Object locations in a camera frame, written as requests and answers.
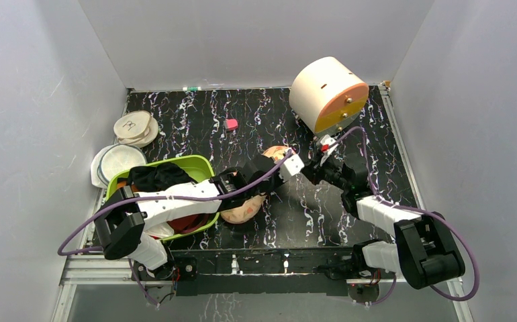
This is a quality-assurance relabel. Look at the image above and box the floral mesh laundry bag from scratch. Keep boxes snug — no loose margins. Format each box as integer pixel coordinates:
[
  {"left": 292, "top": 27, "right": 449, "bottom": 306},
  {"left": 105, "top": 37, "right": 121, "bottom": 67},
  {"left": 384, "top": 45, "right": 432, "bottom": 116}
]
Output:
[{"left": 220, "top": 146, "right": 291, "bottom": 224}]

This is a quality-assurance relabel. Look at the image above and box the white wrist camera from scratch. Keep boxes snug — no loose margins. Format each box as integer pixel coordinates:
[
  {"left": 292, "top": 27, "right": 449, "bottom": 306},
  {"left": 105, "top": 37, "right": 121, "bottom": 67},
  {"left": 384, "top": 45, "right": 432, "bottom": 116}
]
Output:
[
  {"left": 316, "top": 134, "right": 337, "bottom": 166},
  {"left": 279, "top": 154, "right": 304, "bottom": 182}
]

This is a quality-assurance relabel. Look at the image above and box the green plastic basket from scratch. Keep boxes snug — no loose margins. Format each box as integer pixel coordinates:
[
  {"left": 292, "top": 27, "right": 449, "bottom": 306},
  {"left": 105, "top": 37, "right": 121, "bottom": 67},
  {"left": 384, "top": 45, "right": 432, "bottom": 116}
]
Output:
[{"left": 103, "top": 155, "right": 220, "bottom": 242}]

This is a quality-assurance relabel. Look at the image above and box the white round mesh bag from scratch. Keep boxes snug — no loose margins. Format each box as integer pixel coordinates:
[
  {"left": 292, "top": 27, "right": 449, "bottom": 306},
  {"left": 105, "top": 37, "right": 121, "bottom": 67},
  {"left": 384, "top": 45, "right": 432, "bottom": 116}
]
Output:
[{"left": 90, "top": 144, "right": 147, "bottom": 189}]

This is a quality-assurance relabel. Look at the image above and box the black garment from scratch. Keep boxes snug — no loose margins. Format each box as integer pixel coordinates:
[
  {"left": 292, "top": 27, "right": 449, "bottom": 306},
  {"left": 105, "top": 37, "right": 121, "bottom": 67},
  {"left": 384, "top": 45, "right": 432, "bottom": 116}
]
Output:
[{"left": 126, "top": 162, "right": 197, "bottom": 193}]

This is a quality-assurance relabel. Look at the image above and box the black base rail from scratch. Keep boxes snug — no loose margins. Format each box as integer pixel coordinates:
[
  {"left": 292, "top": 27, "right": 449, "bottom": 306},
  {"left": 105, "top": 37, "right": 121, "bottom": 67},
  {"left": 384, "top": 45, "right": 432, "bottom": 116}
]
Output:
[{"left": 125, "top": 248, "right": 388, "bottom": 298}]

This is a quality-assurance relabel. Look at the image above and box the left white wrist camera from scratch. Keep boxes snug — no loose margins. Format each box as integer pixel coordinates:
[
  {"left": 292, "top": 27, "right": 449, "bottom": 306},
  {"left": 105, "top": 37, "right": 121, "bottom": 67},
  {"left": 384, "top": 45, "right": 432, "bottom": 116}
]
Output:
[{"left": 279, "top": 154, "right": 304, "bottom": 182}]

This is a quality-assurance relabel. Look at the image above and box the cream cylindrical drum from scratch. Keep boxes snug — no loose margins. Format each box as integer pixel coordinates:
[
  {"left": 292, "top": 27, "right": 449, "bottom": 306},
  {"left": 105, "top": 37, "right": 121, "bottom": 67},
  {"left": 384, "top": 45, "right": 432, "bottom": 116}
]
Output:
[{"left": 289, "top": 56, "right": 369, "bottom": 137}]

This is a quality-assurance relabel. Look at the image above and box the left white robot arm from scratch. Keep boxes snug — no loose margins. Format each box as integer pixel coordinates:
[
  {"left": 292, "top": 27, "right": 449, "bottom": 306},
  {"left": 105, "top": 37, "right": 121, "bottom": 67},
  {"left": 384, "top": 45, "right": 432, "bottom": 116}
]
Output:
[{"left": 93, "top": 152, "right": 303, "bottom": 279}]

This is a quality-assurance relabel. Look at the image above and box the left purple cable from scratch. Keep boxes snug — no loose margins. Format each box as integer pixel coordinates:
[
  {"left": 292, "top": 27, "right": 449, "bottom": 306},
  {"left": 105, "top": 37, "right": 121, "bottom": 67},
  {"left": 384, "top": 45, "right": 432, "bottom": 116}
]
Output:
[{"left": 57, "top": 148, "right": 295, "bottom": 307}]

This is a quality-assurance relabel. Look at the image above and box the small pink block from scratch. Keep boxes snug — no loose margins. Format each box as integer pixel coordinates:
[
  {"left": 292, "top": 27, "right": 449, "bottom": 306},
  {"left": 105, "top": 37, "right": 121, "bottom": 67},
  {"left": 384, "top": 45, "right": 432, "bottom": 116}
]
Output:
[{"left": 224, "top": 119, "right": 238, "bottom": 131}]

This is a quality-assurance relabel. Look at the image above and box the dark red bra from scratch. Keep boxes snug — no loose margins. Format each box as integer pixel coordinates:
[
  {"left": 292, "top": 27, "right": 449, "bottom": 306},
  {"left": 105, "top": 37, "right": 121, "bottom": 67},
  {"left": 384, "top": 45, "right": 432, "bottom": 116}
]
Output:
[{"left": 167, "top": 214, "right": 210, "bottom": 234}]

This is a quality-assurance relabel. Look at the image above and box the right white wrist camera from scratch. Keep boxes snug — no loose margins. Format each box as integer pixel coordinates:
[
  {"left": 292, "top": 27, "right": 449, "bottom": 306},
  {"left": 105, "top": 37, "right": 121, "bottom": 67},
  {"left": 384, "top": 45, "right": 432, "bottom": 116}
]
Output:
[{"left": 316, "top": 134, "right": 337, "bottom": 166}]

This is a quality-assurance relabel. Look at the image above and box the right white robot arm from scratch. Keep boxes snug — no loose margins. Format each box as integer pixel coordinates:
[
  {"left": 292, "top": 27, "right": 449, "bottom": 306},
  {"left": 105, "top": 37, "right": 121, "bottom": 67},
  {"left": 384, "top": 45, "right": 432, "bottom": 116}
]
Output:
[{"left": 302, "top": 157, "right": 466, "bottom": 289}]

